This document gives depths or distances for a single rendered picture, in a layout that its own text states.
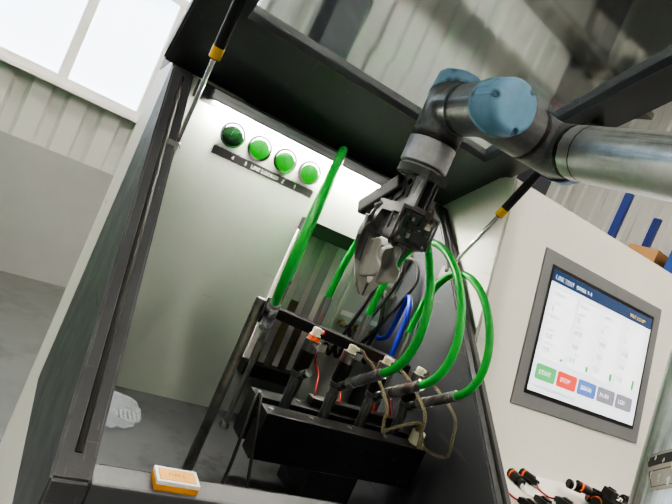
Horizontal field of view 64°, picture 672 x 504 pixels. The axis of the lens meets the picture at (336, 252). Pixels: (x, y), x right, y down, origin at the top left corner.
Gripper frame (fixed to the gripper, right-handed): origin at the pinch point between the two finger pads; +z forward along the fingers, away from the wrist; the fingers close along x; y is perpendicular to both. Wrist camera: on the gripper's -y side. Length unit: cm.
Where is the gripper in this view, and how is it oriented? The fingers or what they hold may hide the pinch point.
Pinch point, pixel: (362, 286)
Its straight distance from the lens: 84.7
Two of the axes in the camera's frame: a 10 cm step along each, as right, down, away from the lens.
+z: -4.0, 9.1, 0.3
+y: 4.1, 2.1, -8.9
